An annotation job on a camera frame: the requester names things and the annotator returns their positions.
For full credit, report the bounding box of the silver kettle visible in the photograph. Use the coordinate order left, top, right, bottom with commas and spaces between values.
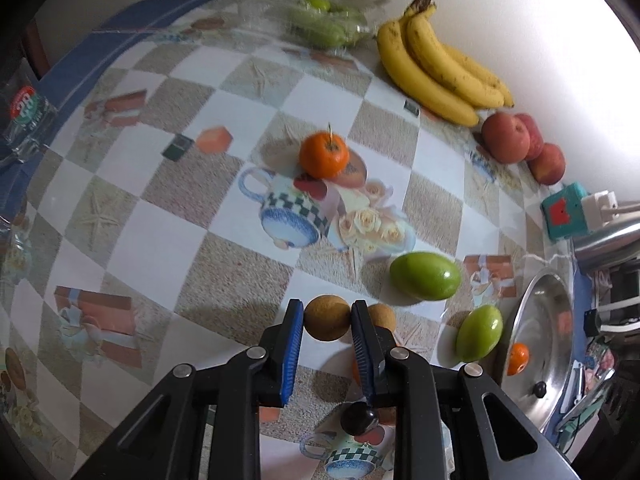
572, 220, 640, 276

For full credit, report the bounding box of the teal box with red label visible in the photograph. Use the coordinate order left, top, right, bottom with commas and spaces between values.
541, 182, 590, 241

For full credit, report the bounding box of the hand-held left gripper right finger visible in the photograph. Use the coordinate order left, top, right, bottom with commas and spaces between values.
350, 300, 581, 480

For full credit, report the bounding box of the red apple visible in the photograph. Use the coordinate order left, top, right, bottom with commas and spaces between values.
527, 143, 567, 186
515, 112, 545, 161
481, 112, 531, 165

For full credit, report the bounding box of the clear plastic clamshell container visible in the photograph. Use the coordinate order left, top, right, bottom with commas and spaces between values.
235, 0, 378, 52

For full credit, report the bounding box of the white string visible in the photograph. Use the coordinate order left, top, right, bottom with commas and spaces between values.
522, 252, 572, 267

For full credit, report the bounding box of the brown longan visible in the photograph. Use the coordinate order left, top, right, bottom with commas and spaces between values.
304, 295, 352, 342
368, 303, 397, 343

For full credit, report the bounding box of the small green mango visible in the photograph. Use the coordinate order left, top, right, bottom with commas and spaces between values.
455, 304, 504, 362

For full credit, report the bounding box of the brown wooden chair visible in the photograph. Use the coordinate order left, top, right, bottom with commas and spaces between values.
22, 20, 51, 78

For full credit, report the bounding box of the large green mango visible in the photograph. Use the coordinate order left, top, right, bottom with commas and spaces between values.
389, 251, 462, 302

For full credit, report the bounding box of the clear plastic container with label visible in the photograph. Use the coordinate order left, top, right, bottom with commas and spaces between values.
0, 57, 58, 161

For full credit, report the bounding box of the orange tangerine with stem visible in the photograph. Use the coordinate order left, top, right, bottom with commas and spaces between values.
299, 122, 350, 180

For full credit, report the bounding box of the stainless steel plate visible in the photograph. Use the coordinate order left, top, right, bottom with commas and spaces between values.
499, 266, 575, 433

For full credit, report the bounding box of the white power adapter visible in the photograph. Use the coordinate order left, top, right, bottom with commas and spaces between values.
580, 190, 640, 226

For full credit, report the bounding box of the yellow banana bunch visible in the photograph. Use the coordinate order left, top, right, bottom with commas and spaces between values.
376, 0, 516, 127

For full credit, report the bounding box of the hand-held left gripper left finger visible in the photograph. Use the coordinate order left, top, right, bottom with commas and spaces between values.
72, 299, 306, 480

